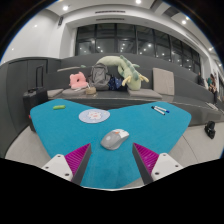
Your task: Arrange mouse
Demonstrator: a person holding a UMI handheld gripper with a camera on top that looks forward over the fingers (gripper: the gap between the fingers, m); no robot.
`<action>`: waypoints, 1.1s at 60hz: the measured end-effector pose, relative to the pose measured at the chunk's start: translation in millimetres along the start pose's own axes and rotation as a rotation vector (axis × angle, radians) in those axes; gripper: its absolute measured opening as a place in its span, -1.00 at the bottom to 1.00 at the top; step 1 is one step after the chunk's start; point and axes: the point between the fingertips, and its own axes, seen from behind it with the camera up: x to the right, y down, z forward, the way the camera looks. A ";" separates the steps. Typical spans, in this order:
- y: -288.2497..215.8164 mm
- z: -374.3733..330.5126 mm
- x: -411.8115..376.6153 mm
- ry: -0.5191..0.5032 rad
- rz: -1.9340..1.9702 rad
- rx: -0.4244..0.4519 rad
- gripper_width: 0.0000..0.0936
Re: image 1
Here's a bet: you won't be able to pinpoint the grey and white computer mouse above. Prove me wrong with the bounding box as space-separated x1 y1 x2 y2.
100 128 130 151

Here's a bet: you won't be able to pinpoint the blue-capped white marker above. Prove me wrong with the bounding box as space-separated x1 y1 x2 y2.
154 105 170 114

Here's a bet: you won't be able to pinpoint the tan pouch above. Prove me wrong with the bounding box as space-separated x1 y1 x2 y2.
84 86 98 96

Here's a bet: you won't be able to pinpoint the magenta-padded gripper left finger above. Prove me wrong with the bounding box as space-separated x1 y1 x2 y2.
41 143 93 186

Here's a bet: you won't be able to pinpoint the grey seat cushion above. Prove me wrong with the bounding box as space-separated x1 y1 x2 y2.
46 88 65 99
61 87 91 98
127 87 163 100

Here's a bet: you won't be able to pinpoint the ceiling lights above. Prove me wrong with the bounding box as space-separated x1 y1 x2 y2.
33 0 216 51

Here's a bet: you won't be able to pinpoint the dark glass window wall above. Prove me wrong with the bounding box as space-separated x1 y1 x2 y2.
74 23 202 74

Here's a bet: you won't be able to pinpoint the black bag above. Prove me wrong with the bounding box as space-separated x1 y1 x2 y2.
204 120 217 140

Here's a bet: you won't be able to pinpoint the black suitcase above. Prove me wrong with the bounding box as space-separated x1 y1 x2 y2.
22 65 49 118

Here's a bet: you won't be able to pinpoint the green dragon plush toy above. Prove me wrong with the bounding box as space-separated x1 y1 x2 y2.
94 54 150 92

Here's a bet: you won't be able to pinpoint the round light blue mouse pad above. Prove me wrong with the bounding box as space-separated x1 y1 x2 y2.
78 108 111 124

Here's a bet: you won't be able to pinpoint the pink plush cushion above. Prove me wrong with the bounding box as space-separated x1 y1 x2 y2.
68 71 89 90

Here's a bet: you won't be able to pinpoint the person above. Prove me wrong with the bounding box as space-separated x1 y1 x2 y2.
207 73 219 101

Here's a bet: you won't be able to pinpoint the dark blue patterned bag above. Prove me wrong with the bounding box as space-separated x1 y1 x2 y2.
107 76 128 92

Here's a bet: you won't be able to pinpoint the green eraser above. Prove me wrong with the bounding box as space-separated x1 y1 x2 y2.
52 104 67 111

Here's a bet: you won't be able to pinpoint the grey upright back cushion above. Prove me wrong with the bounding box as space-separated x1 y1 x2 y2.
152 67 176 97

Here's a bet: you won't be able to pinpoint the grey backpack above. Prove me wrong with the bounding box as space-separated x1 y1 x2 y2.
88 62 112 92

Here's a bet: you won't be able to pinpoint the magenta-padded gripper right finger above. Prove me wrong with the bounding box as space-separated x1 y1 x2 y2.
132 142 184 186

